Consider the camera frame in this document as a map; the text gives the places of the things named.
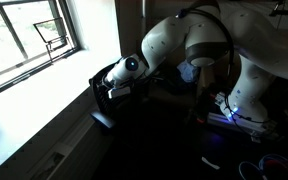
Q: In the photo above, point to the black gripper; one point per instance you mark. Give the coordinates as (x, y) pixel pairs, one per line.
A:
(103, 83)

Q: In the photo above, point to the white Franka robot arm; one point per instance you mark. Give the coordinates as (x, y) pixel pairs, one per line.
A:
(267, 43)

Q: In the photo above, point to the black slatted office chair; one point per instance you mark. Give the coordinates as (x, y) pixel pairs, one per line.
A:
(102, 100)

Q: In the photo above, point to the white slatted radiator cover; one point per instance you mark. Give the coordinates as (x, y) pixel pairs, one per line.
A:
(74, 146)

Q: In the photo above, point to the light blue striped cloth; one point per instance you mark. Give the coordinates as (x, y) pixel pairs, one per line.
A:
(188, 71)

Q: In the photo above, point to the white paper scrap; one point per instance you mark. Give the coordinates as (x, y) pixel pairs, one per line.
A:
(210, 163)

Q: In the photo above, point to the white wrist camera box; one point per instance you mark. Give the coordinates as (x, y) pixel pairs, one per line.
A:
(119, 92)

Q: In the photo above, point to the dark window frame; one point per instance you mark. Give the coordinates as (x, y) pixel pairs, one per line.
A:
(20, 46)

